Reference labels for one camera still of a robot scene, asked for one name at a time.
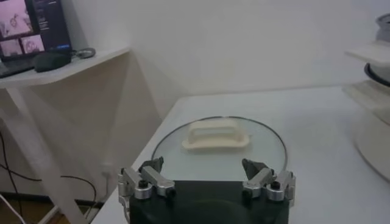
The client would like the black floor cable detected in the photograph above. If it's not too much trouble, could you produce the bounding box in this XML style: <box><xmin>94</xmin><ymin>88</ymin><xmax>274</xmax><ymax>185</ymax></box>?
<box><xmin>0</xmin><ymin>130</ymin><xmax>98</xmax><ymax>215</ymax></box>

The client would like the perforated steel steamer basket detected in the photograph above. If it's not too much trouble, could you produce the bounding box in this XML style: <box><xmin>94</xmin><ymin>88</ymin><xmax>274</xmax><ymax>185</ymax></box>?
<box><xmin>345</xmin><ymin>13</ymin><xmax>390</xmax><ymax>88</ymax></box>

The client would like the white wall socket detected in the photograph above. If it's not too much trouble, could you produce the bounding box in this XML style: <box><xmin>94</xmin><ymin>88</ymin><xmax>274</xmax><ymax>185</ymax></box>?
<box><xmin>102</xmin><ymin>163</ymin><xmax>115</xmax><ymax>183</ymax></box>

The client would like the round grey disc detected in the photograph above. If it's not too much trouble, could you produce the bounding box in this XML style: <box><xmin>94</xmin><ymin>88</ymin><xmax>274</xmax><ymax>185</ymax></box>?
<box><xmin>74</xmin><ymin>47</ymin><xmax>97</xmax><ymax>60</ymax></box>

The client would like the cream electric pot base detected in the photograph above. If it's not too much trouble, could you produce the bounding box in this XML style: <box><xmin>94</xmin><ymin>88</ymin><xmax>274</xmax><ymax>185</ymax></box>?
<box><xmin>342</xmin><ymin>80</ymin><xmax>390</xmax><ymax>184</ymax></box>

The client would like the black laptop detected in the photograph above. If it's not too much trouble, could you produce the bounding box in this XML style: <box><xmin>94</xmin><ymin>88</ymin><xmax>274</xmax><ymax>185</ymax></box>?
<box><xmin>0</xmin><ymin>0</ymin><xmax>73</xmax><ymax>79</ymax></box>

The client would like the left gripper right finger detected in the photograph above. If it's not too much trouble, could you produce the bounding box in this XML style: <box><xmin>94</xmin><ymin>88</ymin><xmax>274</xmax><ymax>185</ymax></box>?
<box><xmin>241</xmin><ymin>158</ymin><xmax>297</xmax><ymax>203</ymax></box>

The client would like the white side table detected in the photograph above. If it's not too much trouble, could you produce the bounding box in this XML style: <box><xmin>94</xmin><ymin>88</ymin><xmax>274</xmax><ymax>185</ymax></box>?
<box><xmin>0</xmin><ymin>47</ymin><xmax>131</xmax><ymax>224</ymax></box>

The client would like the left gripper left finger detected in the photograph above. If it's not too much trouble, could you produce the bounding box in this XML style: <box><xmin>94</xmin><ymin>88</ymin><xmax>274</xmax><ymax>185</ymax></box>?
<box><xmin>118</xmin><ymin>156</ymin><xmax>177</xmax><ymax>201</ymax></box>

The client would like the glass lid with cream handle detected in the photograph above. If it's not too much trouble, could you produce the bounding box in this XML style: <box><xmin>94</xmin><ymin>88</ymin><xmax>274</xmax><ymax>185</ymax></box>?
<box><xmin>151</xmin><ymin>115</ymin><xmax>289</xmax><ymax>183</ymax></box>

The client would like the black computer mouse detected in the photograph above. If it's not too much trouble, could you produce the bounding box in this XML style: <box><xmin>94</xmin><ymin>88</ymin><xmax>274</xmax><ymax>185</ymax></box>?
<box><xmin>33</xmin><ymin>52</ymin><xmax>73</xmax><ymax>74</ymax></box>

